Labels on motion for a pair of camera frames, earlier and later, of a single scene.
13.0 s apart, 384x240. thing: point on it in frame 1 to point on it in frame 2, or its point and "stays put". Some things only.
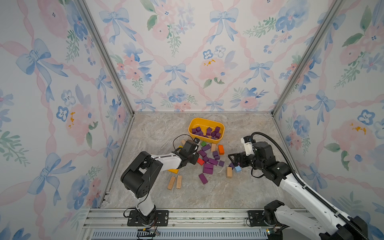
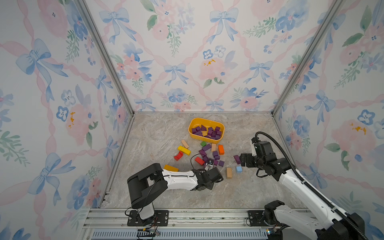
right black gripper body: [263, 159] stays put
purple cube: [209, 130] stays put
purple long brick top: [206, 147] stays put
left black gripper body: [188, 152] to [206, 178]
